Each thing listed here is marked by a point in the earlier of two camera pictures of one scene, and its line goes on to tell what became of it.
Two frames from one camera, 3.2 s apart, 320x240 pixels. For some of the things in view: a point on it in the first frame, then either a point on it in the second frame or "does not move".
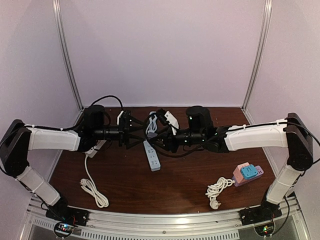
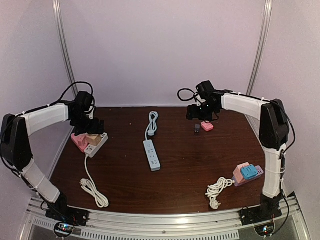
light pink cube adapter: (237, 172) does not move
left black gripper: (123, 135) -> (93, 129)
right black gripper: (169, 144) -> (192, 113)
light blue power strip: (152, 156) does not move
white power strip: (92, 152) does not move
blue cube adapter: (248, 171) does not move
